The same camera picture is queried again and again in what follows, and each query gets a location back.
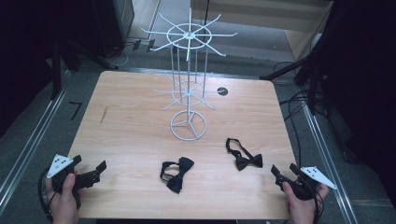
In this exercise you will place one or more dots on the person's right hand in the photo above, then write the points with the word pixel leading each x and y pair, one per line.
pixel 302 211

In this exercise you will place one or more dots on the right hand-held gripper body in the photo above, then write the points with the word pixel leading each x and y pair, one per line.
pixel 317 175

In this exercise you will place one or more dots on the person's left hand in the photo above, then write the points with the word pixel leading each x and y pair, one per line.
pixel 63 205

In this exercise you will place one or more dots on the black metal stand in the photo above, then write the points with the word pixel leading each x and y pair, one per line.
pixel 56 71
pixel 313 77

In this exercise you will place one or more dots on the aluminium floor rail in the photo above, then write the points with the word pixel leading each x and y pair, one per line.
pixel 34 140
pixel 327 161

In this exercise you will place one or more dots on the black bow tie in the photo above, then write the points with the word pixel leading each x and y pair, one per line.
pixel 179 180
pixel 247 161

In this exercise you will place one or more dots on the light wooden cabinet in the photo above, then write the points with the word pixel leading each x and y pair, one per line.
pixel 264 12

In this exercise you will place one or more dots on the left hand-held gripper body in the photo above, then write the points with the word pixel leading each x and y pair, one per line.
pixel 59 165

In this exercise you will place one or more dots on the black plug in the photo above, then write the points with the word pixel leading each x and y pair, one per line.
pixel 137 44
pixel 150 45

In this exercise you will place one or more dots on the dark cabinet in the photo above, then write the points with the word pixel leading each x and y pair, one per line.
pixel 115 21

